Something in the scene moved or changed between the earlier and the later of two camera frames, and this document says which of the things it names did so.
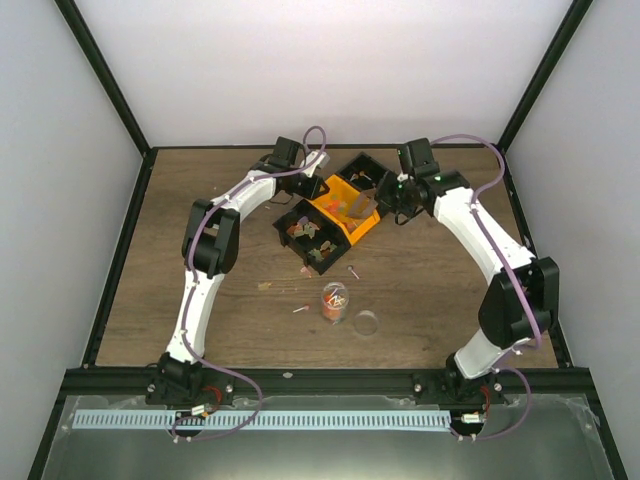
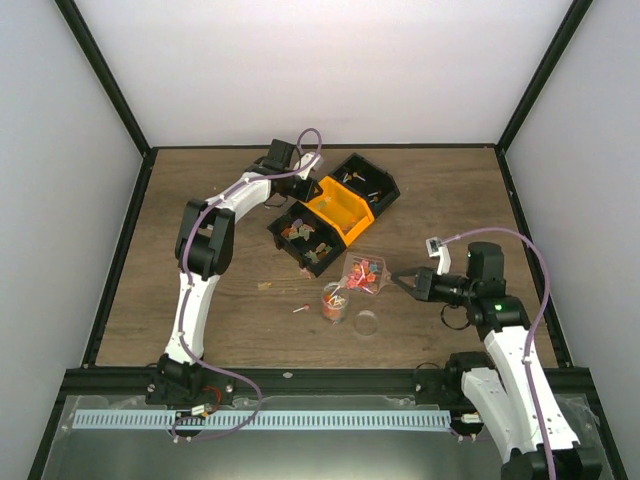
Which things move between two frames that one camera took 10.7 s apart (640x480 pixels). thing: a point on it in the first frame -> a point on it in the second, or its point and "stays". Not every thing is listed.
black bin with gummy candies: [312, 235] stays
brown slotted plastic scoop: [363, 204] -> [365, 273]
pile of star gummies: [340, 206] -> [363, 275]
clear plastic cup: [335, 300] stays
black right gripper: [383, 198] -> [424, 286]
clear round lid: [366, 323] stays
